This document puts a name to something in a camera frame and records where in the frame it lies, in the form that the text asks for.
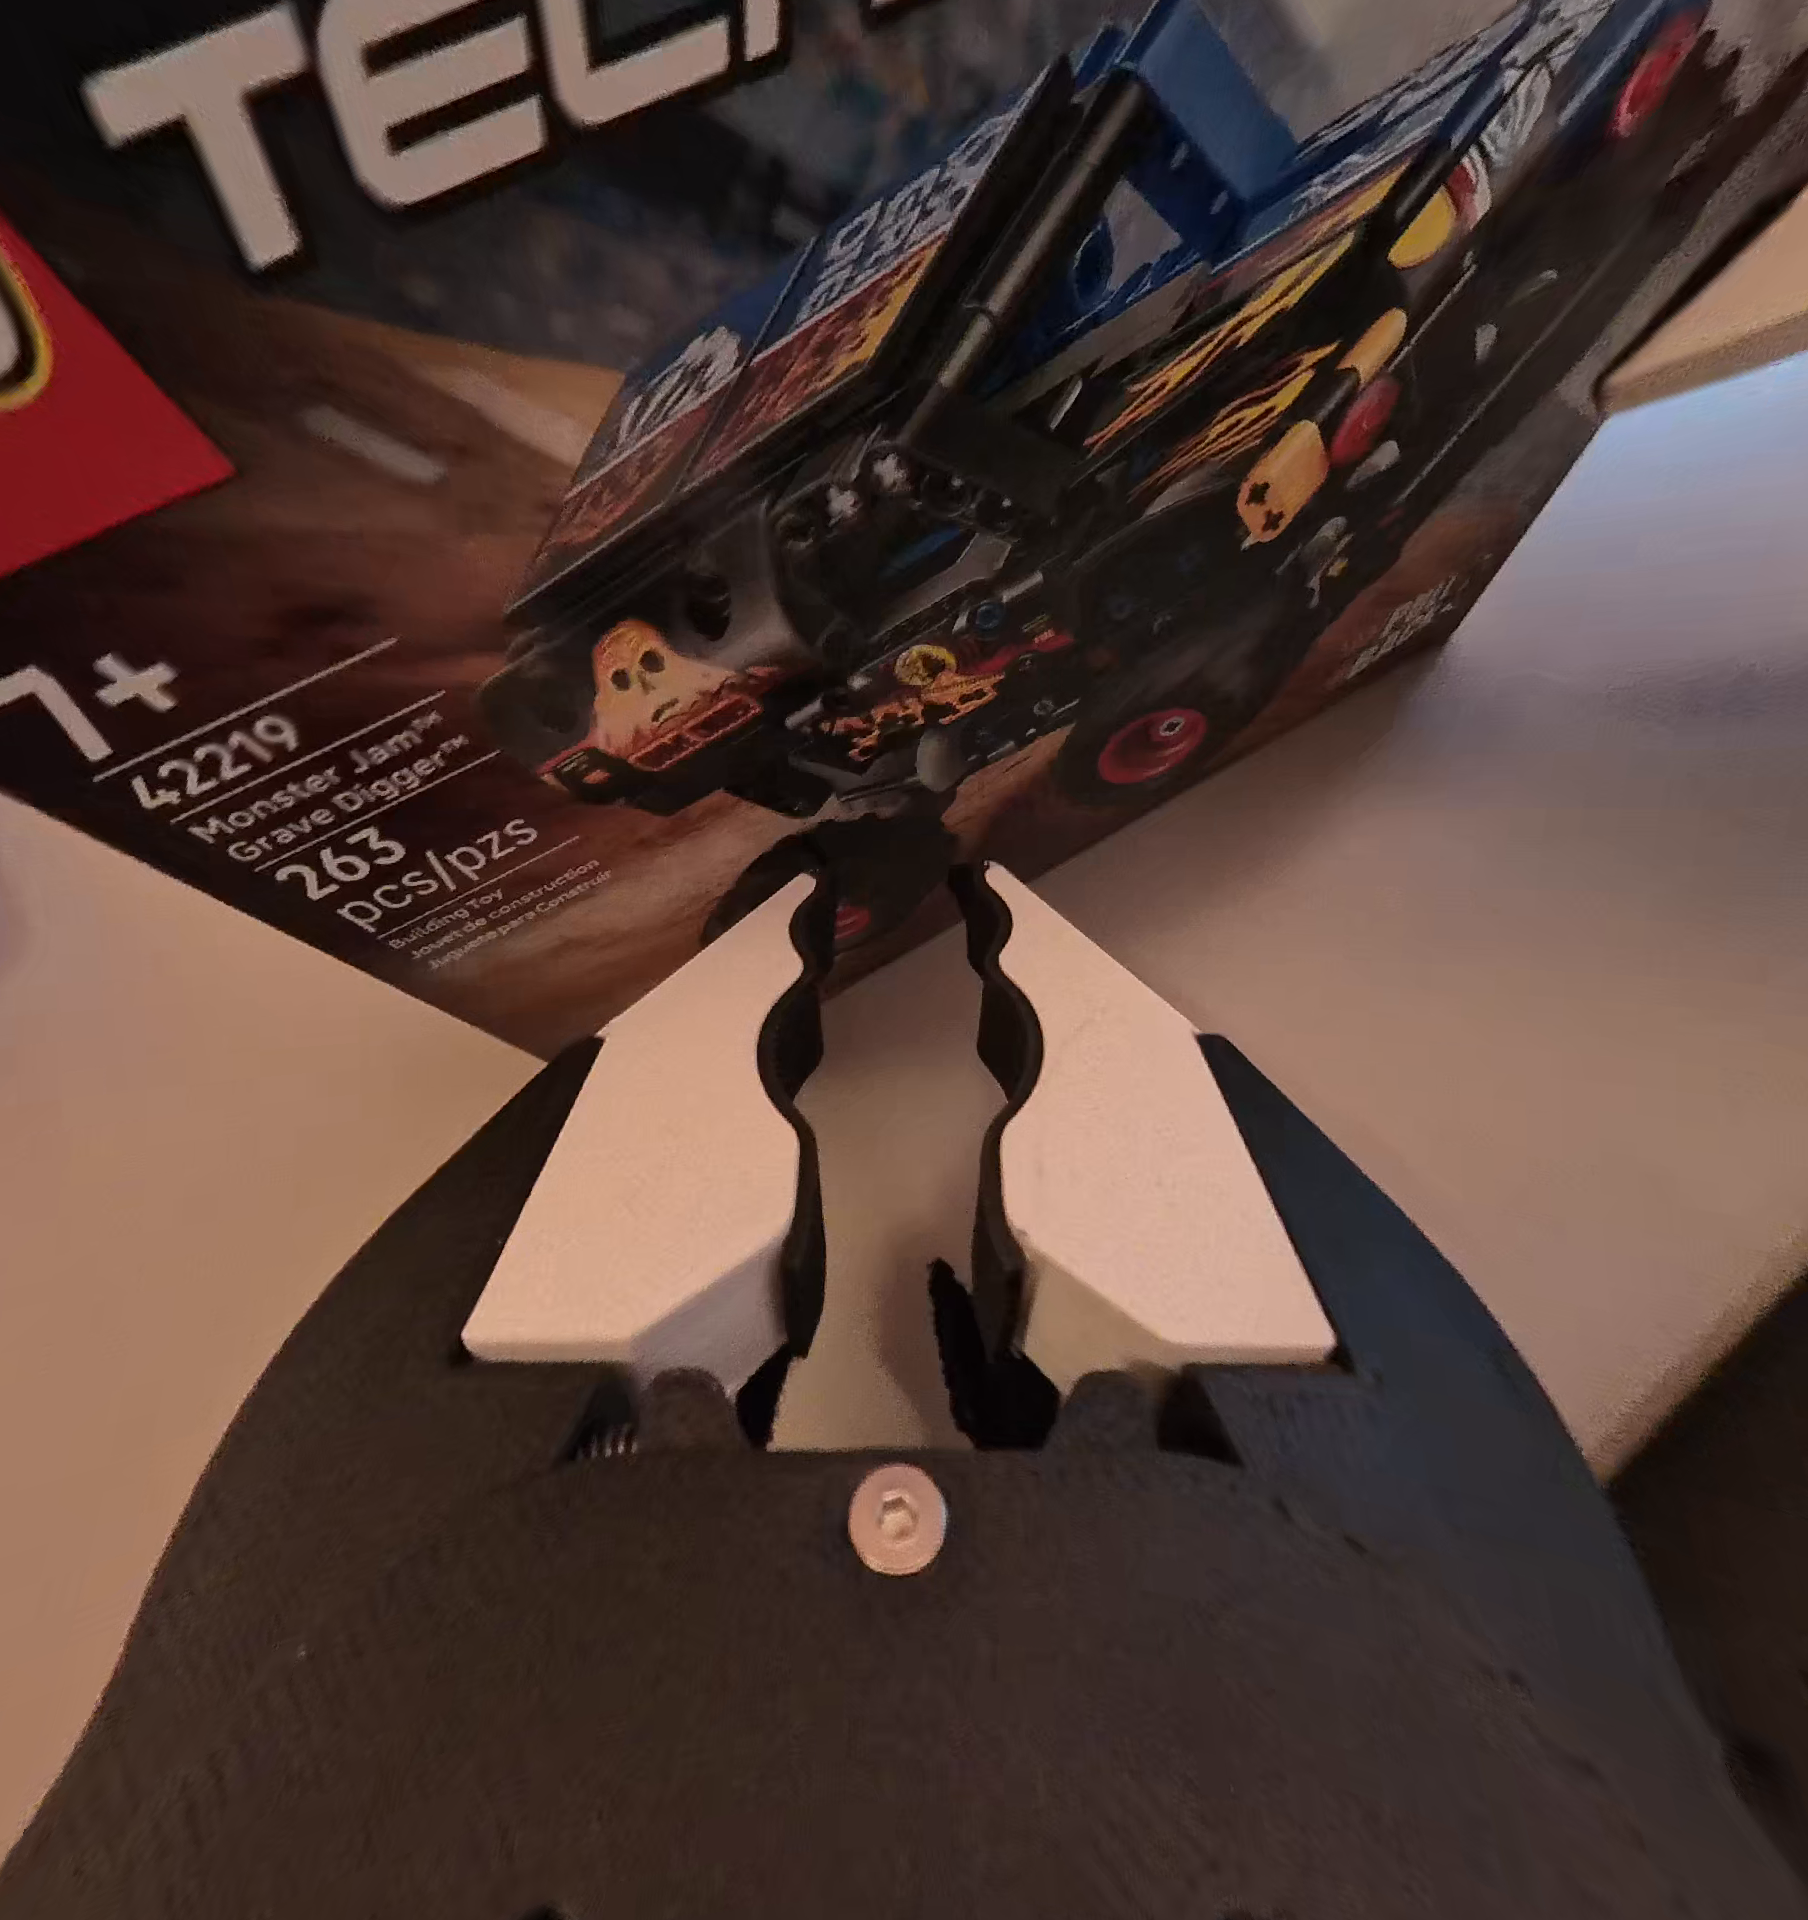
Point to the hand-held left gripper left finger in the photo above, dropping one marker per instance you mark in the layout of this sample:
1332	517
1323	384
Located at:
649	1186

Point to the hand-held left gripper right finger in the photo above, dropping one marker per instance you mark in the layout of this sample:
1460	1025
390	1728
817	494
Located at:
1143	1200

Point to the dark toy truck box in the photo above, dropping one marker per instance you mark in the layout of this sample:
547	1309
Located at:
393	570

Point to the grey desk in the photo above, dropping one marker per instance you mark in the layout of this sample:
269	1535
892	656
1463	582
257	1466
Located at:
1444	974

